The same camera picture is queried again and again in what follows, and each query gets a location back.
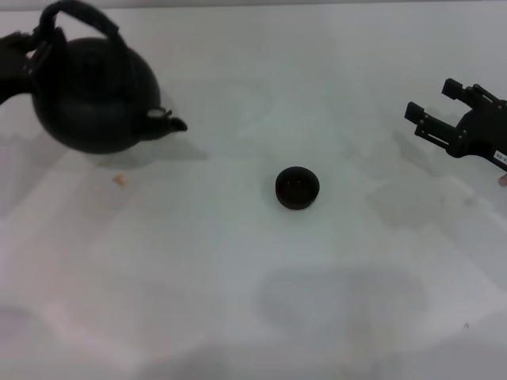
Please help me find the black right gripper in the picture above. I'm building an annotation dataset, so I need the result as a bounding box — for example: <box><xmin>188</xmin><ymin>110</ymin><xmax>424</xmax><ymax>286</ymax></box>
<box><xmin>404</xmin><ymin>78</ymin><xmax>507</xmax><ymax>174</ymax></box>

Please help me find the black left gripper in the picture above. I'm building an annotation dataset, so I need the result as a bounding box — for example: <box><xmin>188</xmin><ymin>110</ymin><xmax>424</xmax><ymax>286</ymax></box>
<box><xmin>0</xmin><ymin>25</ymin><xmax>68</xmax><ymax>106</ymax></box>

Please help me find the black round teapot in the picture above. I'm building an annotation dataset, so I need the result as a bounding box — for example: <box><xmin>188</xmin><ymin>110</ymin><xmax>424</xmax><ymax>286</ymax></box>
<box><xmin>30</xmin><ymin>0</ymin><xmax>189</xmax><ymax>157</ymax></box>

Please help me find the small black teacup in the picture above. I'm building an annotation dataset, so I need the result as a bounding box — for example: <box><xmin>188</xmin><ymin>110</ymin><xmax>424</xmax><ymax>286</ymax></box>
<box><xmin>274</xmin><ymin>165</ymin><xmax>322</xmax><ymax>211</ymax></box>

